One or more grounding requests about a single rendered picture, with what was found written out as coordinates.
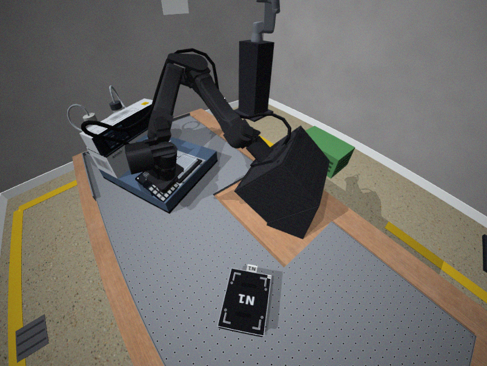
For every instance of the white label with black n1 text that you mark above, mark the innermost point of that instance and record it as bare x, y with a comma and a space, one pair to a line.
252, 268

